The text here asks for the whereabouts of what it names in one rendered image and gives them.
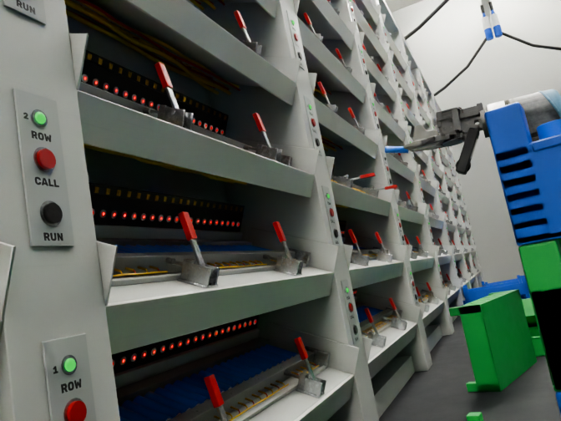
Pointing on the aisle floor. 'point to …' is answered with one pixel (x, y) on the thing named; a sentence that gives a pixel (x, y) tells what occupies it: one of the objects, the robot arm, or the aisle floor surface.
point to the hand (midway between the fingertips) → (409, 149)
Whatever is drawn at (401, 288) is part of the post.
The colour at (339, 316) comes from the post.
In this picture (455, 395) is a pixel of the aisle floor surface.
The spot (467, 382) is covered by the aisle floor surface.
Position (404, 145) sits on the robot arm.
